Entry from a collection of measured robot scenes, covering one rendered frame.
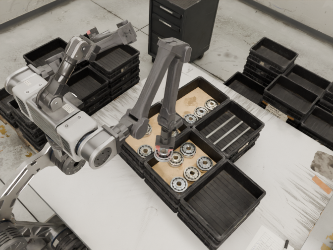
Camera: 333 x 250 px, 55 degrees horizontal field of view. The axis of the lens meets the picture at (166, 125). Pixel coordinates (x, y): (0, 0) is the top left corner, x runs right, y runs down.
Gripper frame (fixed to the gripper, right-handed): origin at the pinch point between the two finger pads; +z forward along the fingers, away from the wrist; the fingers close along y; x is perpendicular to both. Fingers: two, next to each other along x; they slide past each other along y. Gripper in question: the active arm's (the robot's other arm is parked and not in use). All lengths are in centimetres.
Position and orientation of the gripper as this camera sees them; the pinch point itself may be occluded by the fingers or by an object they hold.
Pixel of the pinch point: (163, 150)
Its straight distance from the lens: 174.5
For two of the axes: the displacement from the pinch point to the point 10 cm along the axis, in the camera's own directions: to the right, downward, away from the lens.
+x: -0.7, 7.7, -6.4
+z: -0.8, 6.3, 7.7
